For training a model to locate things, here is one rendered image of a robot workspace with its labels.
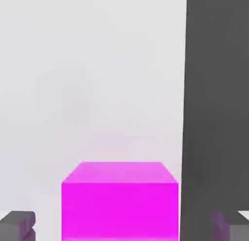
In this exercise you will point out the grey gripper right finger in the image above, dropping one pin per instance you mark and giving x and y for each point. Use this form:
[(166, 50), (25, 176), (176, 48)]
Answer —
[(236, 232)]

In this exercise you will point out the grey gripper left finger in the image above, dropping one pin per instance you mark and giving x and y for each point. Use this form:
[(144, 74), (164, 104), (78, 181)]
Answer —
[(14, 226)]

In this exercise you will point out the small magenta cube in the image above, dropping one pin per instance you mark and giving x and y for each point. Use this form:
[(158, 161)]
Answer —
[(119, 206)]

